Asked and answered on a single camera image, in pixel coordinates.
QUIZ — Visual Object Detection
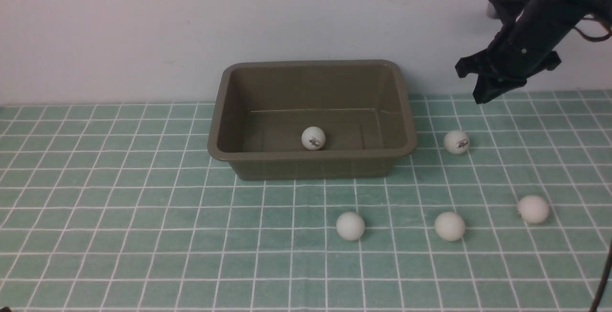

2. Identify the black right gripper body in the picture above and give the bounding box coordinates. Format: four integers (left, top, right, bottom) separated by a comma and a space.
485, 0, 586, 79

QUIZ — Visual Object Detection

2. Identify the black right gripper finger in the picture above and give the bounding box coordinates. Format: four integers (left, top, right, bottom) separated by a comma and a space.
455, 53, 486, 78
472, 75, 526, 105

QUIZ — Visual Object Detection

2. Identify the white ping-pong ball with logo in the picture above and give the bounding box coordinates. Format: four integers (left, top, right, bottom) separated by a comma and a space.
443, 129, 470, 155
300, 126, 326, 151

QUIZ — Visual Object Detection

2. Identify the plain white ping-pong ball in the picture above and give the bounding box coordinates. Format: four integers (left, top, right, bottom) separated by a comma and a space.
335, 211, 366, 241
517, 195, 550, 225
434, 211, 466, 242

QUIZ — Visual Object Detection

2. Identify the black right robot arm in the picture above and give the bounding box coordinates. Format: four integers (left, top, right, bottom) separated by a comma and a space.
455, 0, 612, 104

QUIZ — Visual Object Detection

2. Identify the green checkered tablecloth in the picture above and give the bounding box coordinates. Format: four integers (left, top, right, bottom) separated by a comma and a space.
0, 90, 612, 312

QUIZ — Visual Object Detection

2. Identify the olive green plastic bin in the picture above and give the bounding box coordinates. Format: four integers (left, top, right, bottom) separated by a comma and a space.
208, 59, 418, 181

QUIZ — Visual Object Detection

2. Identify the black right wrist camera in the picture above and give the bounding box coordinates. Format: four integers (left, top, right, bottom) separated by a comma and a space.
485, 0, 530, 24

